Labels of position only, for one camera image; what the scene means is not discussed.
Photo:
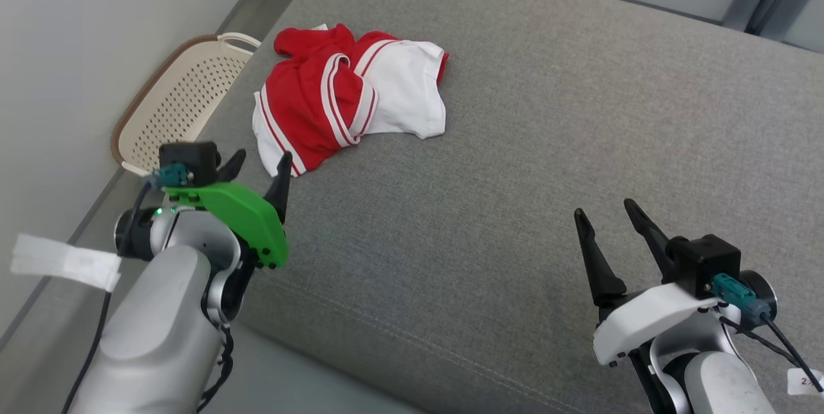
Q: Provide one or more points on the grey fabric sofa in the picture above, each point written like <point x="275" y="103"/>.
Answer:
<point x="450" y="208"/>

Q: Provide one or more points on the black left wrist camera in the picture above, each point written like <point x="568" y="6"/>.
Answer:
<point x="190" y="163"/>

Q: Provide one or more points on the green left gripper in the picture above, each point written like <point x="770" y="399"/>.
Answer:
<point x="244" y="214"/>

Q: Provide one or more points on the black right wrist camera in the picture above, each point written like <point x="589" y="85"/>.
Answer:
<point x="705" y="266"/>

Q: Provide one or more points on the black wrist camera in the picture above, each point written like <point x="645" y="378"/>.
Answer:
<point x="190" y="163"/>
<point x="705" y="266"/>

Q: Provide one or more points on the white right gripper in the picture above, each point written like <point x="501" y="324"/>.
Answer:
<point x="644" y="324"/>

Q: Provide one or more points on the cream perforated laundry basket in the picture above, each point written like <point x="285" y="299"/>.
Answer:
<point x="180" y="98"/>

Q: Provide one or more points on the red white number jersey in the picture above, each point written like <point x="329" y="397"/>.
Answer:
<point x="309" y="98"/>

